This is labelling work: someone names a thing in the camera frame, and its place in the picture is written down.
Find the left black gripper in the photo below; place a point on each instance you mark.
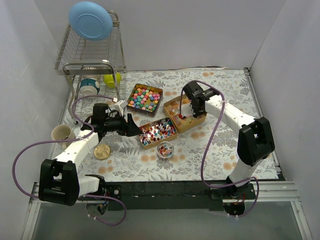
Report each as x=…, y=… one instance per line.
x=127, y=125

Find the gold round lid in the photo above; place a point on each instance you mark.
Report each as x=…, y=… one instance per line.
x=102, y=151

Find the metal dish rack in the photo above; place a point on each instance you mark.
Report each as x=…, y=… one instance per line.
x=75, y=53

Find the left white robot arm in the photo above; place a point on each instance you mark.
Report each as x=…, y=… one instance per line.
x=59, y=182

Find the tin of lollipops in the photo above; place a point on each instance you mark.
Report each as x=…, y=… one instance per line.
x=156, y=132

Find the blue plate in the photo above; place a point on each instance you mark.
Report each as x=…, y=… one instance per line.
x=90, y=21

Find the teal and white bowl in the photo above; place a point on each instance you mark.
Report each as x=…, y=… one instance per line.
x=89, y=86

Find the patterned small bowl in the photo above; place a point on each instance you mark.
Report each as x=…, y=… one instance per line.
x=90, y=72

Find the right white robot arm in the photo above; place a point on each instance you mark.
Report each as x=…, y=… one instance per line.
x=255, y=140

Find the beige paper cup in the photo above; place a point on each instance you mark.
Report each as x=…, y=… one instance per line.
x=62, y=132

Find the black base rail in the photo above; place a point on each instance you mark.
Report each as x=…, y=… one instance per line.
x=168, y=195

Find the floral table mat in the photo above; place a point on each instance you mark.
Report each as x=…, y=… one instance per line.
x=194, y=156

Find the clear glass bowl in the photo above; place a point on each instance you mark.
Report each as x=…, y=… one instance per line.
x=165, y=150

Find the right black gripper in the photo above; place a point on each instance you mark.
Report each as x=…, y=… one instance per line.
x=195, y=107

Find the yellow-green bowl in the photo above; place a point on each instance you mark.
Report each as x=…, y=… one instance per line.
x=109, y=80

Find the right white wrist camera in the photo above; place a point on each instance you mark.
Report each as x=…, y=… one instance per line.
x=186, y=110

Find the tin of star candies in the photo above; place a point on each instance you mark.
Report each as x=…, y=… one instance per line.
x=145, y=100

